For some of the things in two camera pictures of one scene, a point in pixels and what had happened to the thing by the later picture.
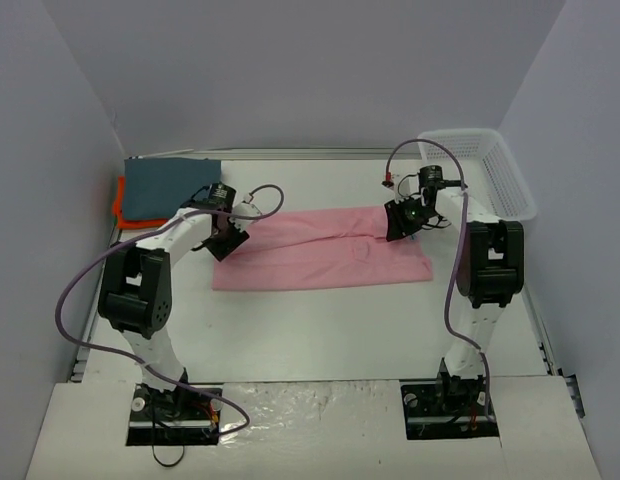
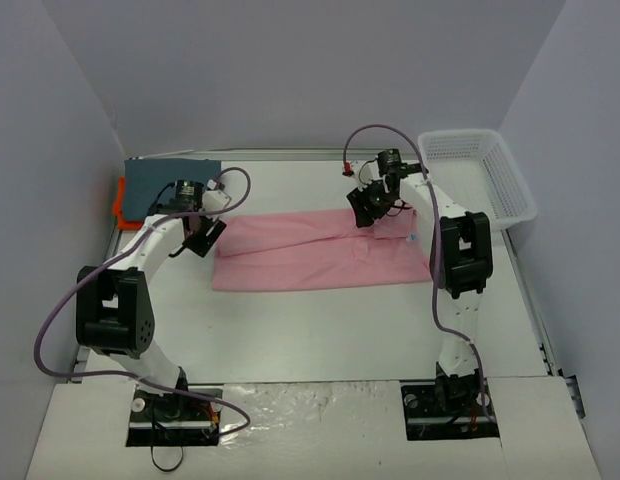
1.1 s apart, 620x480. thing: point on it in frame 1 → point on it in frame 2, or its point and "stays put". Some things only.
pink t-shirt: (320, 248) stays put
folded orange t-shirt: (118, 211) stays put
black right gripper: (399, 221) → (363, 206)
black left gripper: (229, 243) → (205, 236)
